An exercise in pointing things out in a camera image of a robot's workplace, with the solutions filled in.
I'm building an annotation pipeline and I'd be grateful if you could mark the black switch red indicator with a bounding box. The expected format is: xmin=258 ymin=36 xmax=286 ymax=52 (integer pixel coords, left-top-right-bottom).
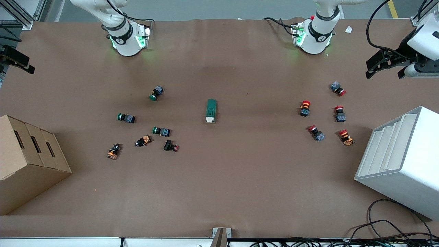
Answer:
xmin=163 ymin=139 xmax=180 ymax=152

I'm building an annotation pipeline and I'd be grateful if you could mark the brown cardboard box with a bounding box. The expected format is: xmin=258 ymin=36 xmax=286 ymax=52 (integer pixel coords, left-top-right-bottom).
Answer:
xmin=0 ymin=115 xmax=72 ymax=216

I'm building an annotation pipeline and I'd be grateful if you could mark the green load switch white handle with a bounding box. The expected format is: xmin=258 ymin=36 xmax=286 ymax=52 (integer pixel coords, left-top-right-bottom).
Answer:
xmin=205 ymin=99 xmax=217 ymax=124

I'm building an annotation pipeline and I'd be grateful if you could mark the aluminium frame profile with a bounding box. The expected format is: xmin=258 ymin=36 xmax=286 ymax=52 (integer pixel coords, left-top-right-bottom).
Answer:
xmin=0 ymin=0 xmax=47 ymax=31
xmin=411 ymin=7 xmax=429 ymax=26

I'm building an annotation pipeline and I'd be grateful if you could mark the black base cable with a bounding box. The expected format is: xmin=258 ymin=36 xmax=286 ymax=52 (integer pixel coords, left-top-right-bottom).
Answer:
xmin=263 ymin=17 xmax=296 ymax=35
xmin=105 ymin=0 xmax=155 ymax=24

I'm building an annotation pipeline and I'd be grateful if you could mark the black cable bundle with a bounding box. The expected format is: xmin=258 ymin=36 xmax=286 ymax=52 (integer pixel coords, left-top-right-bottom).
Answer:
xmin=250 ymin=237 xmax=439 ymax=247

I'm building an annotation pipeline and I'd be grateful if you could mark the black looped floor cable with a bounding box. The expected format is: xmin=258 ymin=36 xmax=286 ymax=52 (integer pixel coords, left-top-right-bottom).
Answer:
xmin=366 ymin=198 xmax=434 ymax=240

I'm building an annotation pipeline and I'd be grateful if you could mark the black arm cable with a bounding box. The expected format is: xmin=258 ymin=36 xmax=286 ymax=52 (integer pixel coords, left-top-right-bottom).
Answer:
xmin=366 ymin=0 xmax=412 ymax=60
xmin=417 ymin=0 xmax=439 ymax=21

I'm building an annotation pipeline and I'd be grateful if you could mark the white stepped storage bin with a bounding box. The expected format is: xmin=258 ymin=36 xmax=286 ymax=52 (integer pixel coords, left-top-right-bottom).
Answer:
xmin=354 ymin=106 xmax=439 ymax=221

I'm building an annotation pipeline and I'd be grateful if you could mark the red emergency button orange block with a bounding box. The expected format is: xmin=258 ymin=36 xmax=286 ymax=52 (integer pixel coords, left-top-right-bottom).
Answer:
xmin=338 ymin=129 xmax=355 ymax=146

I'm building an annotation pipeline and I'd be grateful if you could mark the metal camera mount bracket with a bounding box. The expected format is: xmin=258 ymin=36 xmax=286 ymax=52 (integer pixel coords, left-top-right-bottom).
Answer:
xmin=211 ymin=227 xmax=232 ymax=247

